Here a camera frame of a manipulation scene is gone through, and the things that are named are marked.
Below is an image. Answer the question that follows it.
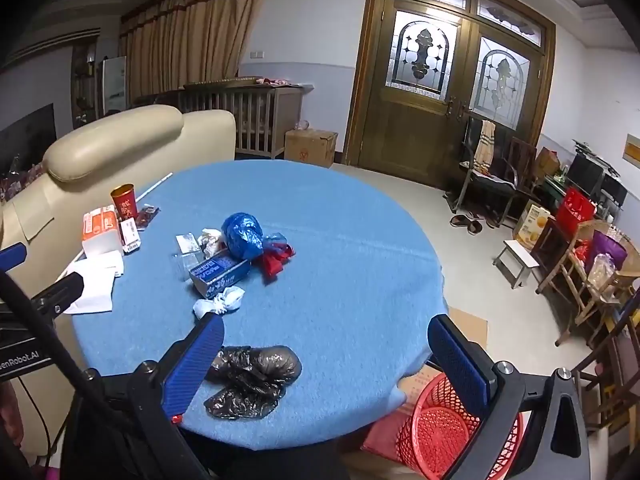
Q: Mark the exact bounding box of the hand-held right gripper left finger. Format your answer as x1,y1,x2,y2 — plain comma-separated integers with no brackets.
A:
65,314,226,480

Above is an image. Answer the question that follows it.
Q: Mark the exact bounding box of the orange and white tissue pack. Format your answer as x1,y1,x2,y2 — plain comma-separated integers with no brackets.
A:
81,206,123,257

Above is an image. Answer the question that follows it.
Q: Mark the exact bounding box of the clear plastic bag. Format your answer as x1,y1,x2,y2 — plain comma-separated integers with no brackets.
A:
590,252,616,286

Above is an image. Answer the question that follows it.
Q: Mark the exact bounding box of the red plastic basket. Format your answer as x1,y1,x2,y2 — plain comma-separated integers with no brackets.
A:
395,371,525,480

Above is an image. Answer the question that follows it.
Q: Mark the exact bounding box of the black television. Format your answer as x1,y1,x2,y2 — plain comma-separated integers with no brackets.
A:
0,103,57,176

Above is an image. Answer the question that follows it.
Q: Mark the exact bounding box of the purple bag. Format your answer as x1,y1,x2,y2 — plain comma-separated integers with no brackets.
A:
585,230,628,273

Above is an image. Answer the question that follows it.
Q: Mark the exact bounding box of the white crumpled tissue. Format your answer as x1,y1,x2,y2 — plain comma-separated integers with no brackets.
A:
199,228,228,256

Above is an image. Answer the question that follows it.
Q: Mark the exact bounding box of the clear plastic packet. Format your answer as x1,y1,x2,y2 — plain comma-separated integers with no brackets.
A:
175,232,203,281

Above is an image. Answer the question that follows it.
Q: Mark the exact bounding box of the blue plastic bag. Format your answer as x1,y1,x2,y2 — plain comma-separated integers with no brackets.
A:
221,212,265,260

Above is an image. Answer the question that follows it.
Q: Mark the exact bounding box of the blue cardboard carton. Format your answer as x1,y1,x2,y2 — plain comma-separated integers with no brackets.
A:
189,252,252,297

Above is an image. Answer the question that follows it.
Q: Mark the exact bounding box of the black computer monitor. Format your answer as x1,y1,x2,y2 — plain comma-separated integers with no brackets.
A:
567,152,606,196

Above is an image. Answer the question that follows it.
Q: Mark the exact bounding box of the red cup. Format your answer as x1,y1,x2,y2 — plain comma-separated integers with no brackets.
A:
110,183,137,221

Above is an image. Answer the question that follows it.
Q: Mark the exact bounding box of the small white stool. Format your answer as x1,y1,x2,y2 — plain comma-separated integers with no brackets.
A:
492,239,541,290

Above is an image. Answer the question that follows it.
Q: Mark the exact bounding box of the wooden crib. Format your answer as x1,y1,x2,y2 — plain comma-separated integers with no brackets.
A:
177,77,313,160

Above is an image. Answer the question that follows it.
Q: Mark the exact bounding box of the plaid scarf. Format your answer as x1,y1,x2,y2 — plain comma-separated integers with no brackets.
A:
472,120,497,177

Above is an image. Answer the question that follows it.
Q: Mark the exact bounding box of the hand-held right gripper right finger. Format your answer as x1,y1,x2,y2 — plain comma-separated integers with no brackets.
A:
427,314,588,480

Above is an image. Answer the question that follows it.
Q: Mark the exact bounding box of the dark snack packet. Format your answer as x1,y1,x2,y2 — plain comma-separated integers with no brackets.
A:
136,205,161,231

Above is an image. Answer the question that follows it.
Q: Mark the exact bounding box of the black plastic bag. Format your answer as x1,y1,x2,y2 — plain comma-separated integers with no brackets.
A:
203,345,303,421

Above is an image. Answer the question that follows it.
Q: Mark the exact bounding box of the dark wooden display cabinet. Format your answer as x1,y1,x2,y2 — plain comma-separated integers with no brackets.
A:
70,40,98,128

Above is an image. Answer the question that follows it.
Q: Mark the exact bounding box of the white standing panel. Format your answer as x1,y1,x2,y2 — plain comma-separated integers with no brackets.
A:
102,56,127,116

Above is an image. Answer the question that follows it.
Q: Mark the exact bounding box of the dark wooden chair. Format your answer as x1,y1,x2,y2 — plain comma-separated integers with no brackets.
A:
570,280,640,436

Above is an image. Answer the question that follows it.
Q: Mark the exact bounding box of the person's left forearm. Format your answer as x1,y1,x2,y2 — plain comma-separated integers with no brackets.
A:
0,382,25,466

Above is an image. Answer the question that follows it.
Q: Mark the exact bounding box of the wicker chair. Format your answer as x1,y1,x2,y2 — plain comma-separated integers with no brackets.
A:
537,220,640,346

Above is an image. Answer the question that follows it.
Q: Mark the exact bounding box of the flattened cardboard box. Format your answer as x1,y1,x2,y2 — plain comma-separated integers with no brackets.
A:
360,306,489,466

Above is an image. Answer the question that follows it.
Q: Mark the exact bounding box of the brown cardboard box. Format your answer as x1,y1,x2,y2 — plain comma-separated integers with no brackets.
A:
284,128,339,168

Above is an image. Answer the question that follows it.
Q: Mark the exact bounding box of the white and blue wrapper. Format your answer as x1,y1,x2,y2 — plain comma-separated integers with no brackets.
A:
193,287,245,320

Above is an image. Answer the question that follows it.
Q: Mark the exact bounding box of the yellow printed cardboard box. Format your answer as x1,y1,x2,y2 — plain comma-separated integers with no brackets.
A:
512,200,551,251

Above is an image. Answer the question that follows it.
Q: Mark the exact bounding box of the brown wooden armchair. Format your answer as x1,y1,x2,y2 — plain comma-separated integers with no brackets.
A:
505,137,538,196

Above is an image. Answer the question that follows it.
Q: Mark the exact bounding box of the red plastic bag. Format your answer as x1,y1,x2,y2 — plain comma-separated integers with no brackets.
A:
260,242,296,278

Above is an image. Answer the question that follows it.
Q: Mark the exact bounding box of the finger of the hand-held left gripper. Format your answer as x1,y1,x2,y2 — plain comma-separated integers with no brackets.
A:
0,242,27,271
30,271,85,316

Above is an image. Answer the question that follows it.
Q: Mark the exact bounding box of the red and white small packet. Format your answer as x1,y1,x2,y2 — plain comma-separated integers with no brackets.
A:
120,219,142,256

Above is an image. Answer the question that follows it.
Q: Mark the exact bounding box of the beige leather sofa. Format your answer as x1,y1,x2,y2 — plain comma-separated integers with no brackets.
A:
0,105,237,461

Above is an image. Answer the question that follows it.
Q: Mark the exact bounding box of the red shopping bag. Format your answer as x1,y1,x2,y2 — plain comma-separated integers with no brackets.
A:
555,187,597,235

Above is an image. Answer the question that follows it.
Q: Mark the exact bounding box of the black metal chair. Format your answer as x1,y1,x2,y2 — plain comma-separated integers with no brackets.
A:
445,115,521,226

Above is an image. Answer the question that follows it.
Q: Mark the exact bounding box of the brown paper bag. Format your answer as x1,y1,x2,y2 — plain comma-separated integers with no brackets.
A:
532,146,561,181

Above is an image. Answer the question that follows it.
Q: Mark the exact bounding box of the wooden stained glass door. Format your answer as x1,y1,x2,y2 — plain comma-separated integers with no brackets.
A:
345,0,557,191

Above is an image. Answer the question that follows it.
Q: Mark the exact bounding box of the beige striped curtain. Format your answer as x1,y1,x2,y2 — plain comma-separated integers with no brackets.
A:
119,0,276,106

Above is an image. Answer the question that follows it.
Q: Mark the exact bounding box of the white paper napkin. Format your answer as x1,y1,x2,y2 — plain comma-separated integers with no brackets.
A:
57,250,125,314

